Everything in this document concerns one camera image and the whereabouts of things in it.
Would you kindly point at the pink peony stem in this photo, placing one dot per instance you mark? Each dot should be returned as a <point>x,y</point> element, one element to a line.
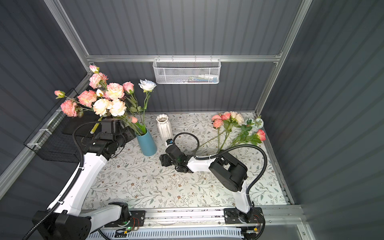
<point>114,92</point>

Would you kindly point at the white rose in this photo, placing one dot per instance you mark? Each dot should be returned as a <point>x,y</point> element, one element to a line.
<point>147,86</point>

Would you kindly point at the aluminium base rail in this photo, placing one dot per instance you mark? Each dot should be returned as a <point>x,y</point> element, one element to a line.
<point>215,217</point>

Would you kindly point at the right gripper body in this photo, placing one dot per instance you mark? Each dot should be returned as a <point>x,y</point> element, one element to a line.
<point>167,159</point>

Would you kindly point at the pile of artificial flowers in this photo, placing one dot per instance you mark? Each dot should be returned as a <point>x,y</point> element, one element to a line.
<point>233,129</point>

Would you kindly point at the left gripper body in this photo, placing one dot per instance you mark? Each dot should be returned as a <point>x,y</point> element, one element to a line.
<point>127,135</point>

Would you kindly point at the yellow marker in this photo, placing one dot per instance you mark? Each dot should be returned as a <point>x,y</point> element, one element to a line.
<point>94,128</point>

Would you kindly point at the pink multi-bloom rose stem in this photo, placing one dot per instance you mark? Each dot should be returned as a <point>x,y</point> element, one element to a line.
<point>98,79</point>

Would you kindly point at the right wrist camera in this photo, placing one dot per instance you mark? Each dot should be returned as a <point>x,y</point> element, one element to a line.
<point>169,142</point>

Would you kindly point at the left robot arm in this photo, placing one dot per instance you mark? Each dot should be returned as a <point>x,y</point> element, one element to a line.
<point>63,220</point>

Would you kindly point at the black wire basket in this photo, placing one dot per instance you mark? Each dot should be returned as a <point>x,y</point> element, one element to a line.
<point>65,139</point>

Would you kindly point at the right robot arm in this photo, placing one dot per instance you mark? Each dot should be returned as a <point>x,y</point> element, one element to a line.
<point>230,172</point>

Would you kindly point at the white wire basket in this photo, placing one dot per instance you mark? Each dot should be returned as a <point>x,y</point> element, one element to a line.
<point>187,73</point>

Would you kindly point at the single pink rose stem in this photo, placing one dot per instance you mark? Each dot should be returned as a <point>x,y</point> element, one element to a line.
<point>134,108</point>

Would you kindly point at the pink spray rose stem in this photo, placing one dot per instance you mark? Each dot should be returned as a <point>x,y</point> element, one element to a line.
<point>75,107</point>

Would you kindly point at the blue ceramic vase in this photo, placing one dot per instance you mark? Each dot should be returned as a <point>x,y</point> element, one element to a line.
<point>147,144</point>

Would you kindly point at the white ribbed vase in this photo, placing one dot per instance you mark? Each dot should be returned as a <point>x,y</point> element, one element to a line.
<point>164,128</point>

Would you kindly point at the cream double peony stem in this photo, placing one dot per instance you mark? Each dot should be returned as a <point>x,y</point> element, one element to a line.
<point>117,109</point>

